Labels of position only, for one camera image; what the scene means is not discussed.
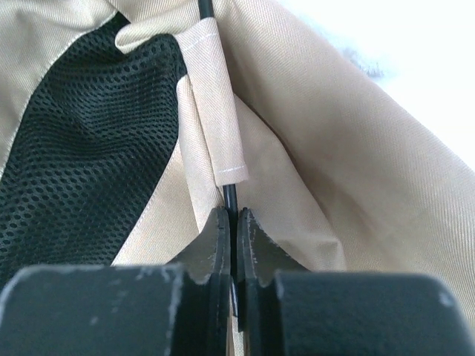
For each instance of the white fluffy cushion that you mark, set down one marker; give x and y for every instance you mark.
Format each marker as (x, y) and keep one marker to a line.
(419, 52)

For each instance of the beige pet tent fabric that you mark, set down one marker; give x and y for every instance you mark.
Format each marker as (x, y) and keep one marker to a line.
(121, 121)

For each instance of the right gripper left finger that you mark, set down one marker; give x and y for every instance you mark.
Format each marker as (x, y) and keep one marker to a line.
(180, 308)

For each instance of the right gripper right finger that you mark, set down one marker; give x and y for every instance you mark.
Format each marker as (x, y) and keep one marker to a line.
(285, 309)

